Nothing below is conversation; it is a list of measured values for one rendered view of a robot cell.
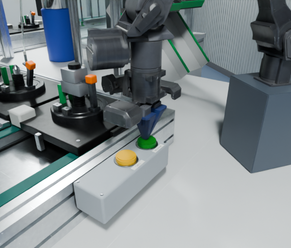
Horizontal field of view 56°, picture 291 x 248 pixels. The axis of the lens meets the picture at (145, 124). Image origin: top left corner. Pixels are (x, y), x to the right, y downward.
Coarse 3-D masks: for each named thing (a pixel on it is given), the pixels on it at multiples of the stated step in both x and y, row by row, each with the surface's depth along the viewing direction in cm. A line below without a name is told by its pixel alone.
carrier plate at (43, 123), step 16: (48, 112) 69; (32, 128) 62; (48, 128) 62; (64, 128) 62; (80, 128) 62; (96, 128) 62; (112, 128) 62; (64, 144) 57; (80, 144) 56; (96, 144) 59
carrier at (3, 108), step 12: (12, 72) 83; (0, 84) 78; (12, 84) 82; (24, 84) 81; (36, 84) 82; (48, 84) 88; (0, 96) 76; (12, 96) 76; (24, 96) 77; (36, 96) 79; (48, 96) 79; (0, 108) 72; (12, 108) 72
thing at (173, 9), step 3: (174, 0) 78; (177, 0) 78; (174, 3) 75; (177, 3) 76; (180, 3) 77; (174, 6) 76; (177, 6) 77; (180, 6) 78; (171, 9) 76; (174, 9) 76; (177, 9) 78
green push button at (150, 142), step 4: (140, 136) 58; (152, 136) 58; (140, 140) 57; (144, 140) 57; (148, 140) 57; (152, 140) 57; (140, 144) 56; (144, 144) 56; (148, 144) 56; (152, 144) 56; (148, 148) 56
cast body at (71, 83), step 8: (72, 64) 63; (80, 64) 64; (64, 72) 63; (72, 72) 62; (80, 72) 63; (64, 80) 65; (72, 80) 63; (80, 80) 64; (64, 88) 66; (72, 88) 64; (80, 88) 63; (80, 96) 64
